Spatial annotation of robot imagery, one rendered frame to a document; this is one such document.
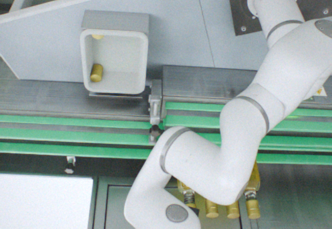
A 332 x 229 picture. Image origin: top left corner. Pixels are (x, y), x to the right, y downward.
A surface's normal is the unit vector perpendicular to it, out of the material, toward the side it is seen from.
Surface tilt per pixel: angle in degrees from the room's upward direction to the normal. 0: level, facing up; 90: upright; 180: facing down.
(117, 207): 90
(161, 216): 84
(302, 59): 76
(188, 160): 70
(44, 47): 0
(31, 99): 90
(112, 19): 90
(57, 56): 0
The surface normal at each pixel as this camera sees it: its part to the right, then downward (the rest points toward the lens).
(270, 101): 0.37, -0.43
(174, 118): 0.09, -0.66
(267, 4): -0.73, -0.42
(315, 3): 0.04, 0.77
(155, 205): -0.20, -0.68
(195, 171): -0.58, -0.14
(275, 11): -0.55, -0.52
